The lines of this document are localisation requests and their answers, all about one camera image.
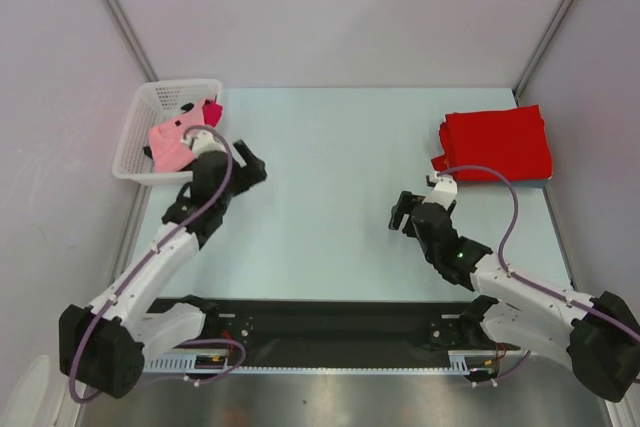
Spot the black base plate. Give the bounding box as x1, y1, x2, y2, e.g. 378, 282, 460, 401
183, 295, 504, 367

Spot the white slotted cable duct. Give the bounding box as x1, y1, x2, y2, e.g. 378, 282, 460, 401
142, 346, 501, 376

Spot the aluminium frame post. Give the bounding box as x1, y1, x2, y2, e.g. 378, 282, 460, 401
100, 0, 159, 82
511, 0, 578, 105

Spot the magenta t shirt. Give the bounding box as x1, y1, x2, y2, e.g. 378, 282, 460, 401
202, 99, 224, 127

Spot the pink t shirt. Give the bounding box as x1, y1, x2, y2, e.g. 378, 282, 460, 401
148, 99, 205, 174

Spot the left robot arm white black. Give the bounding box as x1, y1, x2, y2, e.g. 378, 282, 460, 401
58, 132, 267, 404

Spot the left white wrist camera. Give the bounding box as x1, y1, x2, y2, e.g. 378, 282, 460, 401
181, 126, 227, 158

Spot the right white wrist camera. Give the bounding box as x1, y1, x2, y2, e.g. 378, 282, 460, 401
423, 171, 458, 209

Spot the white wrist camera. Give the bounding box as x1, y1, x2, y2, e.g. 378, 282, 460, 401
181, 126, 227, 158
423, 171, 458, 209

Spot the red folded t shirt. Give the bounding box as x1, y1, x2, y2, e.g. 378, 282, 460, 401
431, 105, 553, 182

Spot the right aluminium frame post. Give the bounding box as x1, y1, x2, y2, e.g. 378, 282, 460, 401
511, 0, 578, 105

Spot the left aluminium frame post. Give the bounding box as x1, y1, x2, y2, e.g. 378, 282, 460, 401
100, 0, 159, 82

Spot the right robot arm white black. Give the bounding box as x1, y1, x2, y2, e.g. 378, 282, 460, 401
389, 191, 639, 403

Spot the white plastic basket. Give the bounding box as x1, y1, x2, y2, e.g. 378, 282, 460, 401
110, 78, 224, 186

